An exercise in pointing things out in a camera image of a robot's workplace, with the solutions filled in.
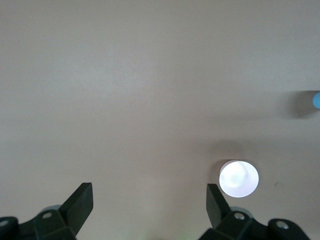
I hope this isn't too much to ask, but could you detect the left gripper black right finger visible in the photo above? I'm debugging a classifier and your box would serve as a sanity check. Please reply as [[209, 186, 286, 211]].
[[198, 183, 311, 240]]

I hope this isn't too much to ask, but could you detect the blue plastic cup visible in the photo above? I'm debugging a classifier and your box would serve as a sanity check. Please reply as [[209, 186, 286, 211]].
[[312, 90, 320, 110]]

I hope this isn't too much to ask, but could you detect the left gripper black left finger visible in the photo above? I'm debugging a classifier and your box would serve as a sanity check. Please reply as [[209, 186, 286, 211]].
[[0, 182, 94, 240]]

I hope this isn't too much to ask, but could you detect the pink bowl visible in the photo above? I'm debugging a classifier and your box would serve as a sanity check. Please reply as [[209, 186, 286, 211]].
[[219, 159, 260, 198]]

